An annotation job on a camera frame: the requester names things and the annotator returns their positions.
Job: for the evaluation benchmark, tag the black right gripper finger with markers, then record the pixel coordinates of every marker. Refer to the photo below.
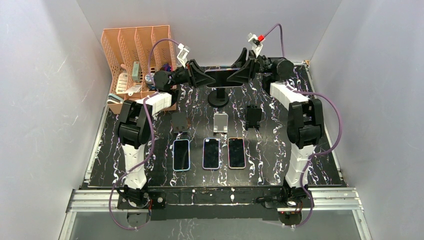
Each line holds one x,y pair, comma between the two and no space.
241,60
245,73

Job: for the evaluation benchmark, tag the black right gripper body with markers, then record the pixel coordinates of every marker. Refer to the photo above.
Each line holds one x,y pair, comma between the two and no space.
262,65

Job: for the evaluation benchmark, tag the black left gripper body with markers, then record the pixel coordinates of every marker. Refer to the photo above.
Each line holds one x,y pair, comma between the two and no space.
182,76

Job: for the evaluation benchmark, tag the phone with purple clear case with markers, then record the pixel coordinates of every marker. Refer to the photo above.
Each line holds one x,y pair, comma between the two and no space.
221,78

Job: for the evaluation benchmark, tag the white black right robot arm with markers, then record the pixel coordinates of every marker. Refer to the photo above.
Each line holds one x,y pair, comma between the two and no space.
305,120

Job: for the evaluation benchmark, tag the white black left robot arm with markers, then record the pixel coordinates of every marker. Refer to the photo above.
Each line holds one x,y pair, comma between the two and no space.
135,128

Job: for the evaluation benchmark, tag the black round base phone stand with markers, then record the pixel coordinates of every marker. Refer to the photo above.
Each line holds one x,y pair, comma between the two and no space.
218,98

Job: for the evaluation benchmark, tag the black folding phone stand left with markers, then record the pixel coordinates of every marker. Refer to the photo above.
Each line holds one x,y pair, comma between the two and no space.
179,123

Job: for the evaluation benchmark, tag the black clamp phone stand right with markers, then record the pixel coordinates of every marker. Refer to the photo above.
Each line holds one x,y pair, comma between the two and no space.
253,116

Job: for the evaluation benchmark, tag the phone with blue case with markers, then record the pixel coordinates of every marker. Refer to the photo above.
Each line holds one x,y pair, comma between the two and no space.
181,155

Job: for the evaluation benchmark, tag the phone with lilac case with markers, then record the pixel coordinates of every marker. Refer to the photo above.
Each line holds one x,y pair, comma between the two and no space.
211,154

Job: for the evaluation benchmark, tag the phone with pink case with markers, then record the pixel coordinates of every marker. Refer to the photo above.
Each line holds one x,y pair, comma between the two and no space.
236,153

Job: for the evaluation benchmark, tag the round tin blue white label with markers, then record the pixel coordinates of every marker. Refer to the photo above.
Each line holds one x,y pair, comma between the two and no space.
149,78

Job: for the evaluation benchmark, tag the green white small box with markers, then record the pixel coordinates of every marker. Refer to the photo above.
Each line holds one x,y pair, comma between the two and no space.
136,72

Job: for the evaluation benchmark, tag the orange plastic file organizer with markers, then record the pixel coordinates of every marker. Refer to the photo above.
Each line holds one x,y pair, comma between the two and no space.
149,45

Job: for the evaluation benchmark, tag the white paper card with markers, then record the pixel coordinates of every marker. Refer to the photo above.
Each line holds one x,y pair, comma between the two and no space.
122,83

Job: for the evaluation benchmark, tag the teal bordered item beside organizer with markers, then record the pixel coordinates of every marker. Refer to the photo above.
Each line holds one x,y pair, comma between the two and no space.
114,99

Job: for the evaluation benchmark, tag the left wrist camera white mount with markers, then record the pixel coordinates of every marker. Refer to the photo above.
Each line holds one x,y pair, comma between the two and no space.
182,54

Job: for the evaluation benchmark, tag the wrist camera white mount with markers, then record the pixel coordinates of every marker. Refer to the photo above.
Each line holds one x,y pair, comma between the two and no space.
256,43
182,54

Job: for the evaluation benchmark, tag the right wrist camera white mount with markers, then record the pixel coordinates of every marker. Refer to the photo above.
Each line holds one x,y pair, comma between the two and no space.
256,43

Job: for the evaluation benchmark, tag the aluminium frame rail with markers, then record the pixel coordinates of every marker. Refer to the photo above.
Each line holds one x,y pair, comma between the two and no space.
214,214

